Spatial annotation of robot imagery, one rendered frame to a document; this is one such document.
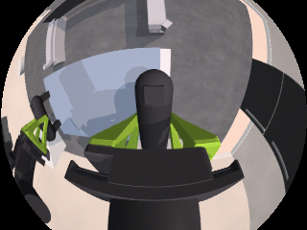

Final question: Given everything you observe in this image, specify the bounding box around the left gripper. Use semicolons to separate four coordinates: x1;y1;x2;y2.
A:
17;115;49;181

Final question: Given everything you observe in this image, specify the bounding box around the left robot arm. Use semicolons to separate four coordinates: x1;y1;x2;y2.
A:
1;116;51;223

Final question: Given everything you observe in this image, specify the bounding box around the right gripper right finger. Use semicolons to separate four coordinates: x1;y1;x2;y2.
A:
170;112;221;161

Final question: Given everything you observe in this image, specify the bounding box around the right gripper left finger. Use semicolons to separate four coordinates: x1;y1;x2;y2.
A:
88;112;139;149

